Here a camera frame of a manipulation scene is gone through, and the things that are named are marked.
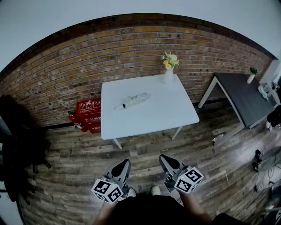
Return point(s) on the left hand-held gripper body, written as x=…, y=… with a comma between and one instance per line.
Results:
x=114, y=175

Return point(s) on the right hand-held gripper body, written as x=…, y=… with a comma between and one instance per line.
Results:
x=175, y=173

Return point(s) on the person's right forearm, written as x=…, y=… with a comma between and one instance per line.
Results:
x=195, y=204

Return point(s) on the person's left forearm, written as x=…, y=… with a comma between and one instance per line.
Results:
x=103, y=214

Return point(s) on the person's left white shoe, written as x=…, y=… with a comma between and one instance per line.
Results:
x=132, y=193

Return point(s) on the person's white shoe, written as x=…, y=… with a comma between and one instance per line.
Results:
x=155, y=190
x=132, y=193

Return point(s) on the person's right white shoe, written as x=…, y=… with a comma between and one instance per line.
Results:
x=155, y=190

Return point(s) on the person's black clothing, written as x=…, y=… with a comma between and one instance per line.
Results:
x=153, y=211

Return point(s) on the white table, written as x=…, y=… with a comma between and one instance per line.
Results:
x=158, y=112

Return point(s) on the red fire extinguisher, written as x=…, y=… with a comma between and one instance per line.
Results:
x=76, y=123

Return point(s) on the red fire extinguisher box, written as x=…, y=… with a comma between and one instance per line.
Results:
x=90, y=114

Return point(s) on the black floor device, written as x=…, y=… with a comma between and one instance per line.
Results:
x=257, y=160

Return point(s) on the white ceramic vase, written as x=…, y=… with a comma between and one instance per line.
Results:
x=168, y=77

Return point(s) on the black office chair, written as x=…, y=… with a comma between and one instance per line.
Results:
x=19, y=142

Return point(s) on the dark grey side table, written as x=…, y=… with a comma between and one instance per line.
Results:
x=246, y=99

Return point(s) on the yellow flower bouquet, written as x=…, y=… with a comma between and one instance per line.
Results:
x=170, y=60

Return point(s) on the white figurine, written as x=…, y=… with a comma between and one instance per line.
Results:
x=262, y=92

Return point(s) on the small white potted plant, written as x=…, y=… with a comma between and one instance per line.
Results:
x=251, y=78

